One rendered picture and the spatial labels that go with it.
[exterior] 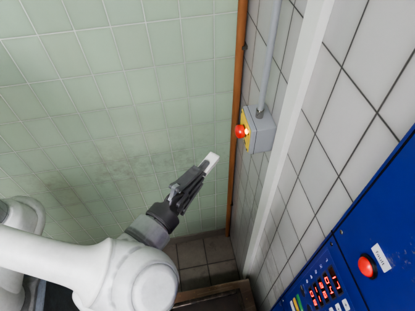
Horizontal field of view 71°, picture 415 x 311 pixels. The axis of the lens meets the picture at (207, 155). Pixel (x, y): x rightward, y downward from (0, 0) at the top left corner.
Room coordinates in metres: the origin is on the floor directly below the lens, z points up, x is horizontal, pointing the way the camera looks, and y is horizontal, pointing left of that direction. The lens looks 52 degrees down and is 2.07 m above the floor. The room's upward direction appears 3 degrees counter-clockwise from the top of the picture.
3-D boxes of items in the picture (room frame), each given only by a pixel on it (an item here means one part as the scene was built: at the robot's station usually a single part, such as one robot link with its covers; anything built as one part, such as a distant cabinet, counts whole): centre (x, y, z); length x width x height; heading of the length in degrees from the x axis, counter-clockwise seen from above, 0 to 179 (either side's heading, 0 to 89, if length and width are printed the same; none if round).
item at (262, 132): (0.56, -0.14, 1.46); 0.10 x 0.07 x 0.10; 8
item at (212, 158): (0.44, 0.00, 1.46); 0.07 x 0.03 x 0.01; 143
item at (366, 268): (0.11, -0.21, 1.67); 0.03 x 0.02 x 0.06; 8
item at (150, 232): (0.26, 0.14, 1.46); 0.09 x 0.06 x 0.09; 53
